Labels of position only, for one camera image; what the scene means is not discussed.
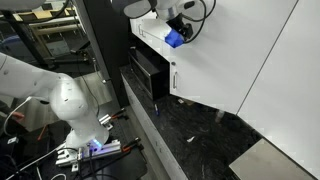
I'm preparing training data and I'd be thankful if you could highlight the aluminium robot base mount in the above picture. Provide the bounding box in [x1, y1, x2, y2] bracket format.
[56, 140, 121, 167]

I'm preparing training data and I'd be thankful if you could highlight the white cabinet door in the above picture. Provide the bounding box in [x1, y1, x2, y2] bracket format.
[239, 0, 320, 179]
[169, 0, 297, 114]

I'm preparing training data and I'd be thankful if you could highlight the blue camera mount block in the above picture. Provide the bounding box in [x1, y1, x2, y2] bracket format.
[165, 29, 184, 48]

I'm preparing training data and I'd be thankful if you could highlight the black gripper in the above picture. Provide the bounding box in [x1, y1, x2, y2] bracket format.
[167, 14, 193, 40]

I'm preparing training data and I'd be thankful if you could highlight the white paper scrap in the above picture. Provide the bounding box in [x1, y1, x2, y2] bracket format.
[187, 136, 195, 143]

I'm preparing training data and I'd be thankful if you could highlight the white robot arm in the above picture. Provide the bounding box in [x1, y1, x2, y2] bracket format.
[0, 53, 109, 149]

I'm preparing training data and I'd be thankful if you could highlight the silver metal tray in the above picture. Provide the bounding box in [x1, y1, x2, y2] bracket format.
[229, 139, 317, 180]

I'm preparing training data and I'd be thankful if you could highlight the black microwave oven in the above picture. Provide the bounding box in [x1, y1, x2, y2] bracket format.
[128, 48, 169, 100]

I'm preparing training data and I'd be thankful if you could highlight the blue pen on counter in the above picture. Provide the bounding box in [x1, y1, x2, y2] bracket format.
[154, 104, 160, 116]

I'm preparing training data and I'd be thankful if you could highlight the white lower cabinet front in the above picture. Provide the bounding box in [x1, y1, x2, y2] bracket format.
[122, 76, 188, 180]

